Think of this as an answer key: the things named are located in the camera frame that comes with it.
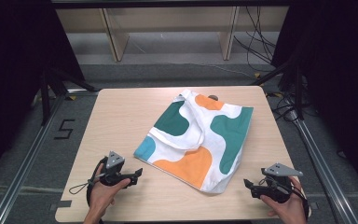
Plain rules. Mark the small dark round object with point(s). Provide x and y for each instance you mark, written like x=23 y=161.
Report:
x=213 y=97

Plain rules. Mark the white tote bag colourful patches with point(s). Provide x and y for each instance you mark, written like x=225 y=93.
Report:
x=199 y=133

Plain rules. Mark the person's right hand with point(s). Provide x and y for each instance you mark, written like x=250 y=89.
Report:
x=290 y=208

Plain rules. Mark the person's left hand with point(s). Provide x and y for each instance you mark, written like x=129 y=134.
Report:
x=101 y=196

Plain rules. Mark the grey tape strip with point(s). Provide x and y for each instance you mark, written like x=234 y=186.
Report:
x=62 y=204

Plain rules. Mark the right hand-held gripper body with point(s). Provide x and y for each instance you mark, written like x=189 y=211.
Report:
x=279 y=186

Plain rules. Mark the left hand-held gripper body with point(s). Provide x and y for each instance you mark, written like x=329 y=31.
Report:
x=115 y=161

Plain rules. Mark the black curtain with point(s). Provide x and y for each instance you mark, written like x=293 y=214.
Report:
x=338 y=77
x=12 y=77

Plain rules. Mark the aluminium frame rail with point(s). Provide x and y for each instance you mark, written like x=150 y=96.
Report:
x=24 y=168
x=323 y=168

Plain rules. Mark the black metal stand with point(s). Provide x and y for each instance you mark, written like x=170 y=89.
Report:
x=46 y=96
x=297 y=90

